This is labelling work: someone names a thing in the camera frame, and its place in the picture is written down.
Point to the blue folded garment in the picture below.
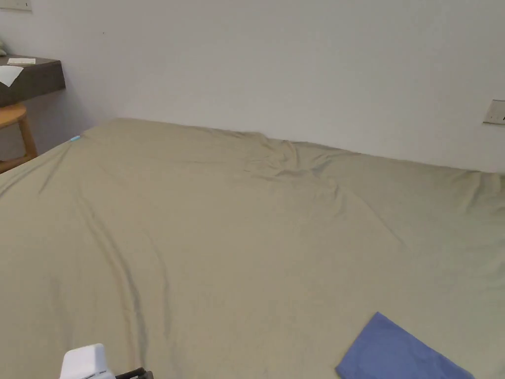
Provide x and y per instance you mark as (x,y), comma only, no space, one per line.
(390,351)

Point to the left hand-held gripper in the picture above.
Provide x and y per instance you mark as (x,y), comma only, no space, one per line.
(85,363)

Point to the bed with beige sheet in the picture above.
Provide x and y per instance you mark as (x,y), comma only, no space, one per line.
(221,244)

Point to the dark wall-mounted shelf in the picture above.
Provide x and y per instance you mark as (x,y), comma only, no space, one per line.
(29,81)

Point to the wall switch plate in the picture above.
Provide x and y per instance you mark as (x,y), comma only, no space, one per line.
(494,112)

